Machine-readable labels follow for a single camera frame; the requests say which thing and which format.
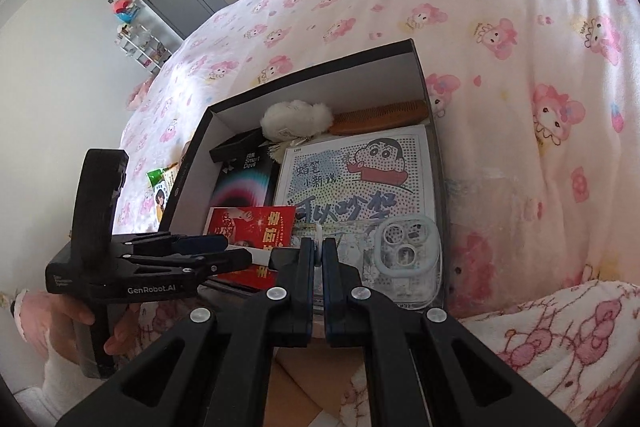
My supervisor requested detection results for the pink and blue plush toy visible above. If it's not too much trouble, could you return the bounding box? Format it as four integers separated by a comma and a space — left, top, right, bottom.
112, 0, 143, 25

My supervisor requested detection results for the clear phone case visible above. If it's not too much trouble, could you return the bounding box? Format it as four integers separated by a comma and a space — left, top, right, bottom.
372, 215, 443, 309

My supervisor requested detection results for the pink printed blanket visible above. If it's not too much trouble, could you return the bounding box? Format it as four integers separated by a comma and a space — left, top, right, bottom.
112, 0, 640, 323

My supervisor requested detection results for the black cardboard box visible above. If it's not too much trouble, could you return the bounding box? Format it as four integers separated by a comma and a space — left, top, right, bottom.
159, 38, 448, 310

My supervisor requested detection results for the pink printed fleece pajamas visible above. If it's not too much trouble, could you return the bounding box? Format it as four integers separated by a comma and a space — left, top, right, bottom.
132, 279, 640, 427

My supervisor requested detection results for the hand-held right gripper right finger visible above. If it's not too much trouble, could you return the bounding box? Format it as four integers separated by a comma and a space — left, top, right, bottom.
321, 238, 576, 427

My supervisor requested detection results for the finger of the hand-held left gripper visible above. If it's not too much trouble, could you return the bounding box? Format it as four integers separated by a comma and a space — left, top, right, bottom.
112, 232, 230, 258
122, 248, 253, 283

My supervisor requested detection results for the small long black box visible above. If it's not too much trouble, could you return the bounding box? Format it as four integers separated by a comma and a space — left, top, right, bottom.
209, 128, 268, 164

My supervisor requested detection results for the green corn snack packet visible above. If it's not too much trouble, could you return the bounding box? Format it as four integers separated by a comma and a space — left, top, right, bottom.
146, 162, 182, 192

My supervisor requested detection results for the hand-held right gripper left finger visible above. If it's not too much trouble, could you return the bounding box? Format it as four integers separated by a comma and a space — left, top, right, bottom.
55, 237, 317, 427

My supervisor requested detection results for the person's left hand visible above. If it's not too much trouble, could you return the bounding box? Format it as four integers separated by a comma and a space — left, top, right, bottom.
50, 297, 143, 360

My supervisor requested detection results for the brown wooden comb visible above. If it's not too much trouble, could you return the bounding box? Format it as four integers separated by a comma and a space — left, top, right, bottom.
327, 99, 431, 136

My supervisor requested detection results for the cartoon picture card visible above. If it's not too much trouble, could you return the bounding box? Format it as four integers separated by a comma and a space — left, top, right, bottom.
275, 124, 437, 308

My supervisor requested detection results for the white fluffy pom-pom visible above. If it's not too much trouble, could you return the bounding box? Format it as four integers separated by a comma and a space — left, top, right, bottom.
259, 99, 334, 142

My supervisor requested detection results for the pink plush cushion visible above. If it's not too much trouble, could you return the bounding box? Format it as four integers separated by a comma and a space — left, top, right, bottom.
127, 77, 156, 110

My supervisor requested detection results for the white shoe rack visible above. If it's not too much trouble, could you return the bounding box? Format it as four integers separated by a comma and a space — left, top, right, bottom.
115, 23, 169, 70

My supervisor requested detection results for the person's left forearm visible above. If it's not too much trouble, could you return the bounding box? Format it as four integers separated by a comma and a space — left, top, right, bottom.
7, 289, 101, 413

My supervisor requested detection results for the red printed booklet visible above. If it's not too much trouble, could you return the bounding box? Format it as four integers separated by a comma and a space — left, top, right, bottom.
206, 205, 297, 292

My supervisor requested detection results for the black box with rainbow glow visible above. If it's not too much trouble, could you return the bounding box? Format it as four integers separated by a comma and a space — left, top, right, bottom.
209, 154, 281, 235

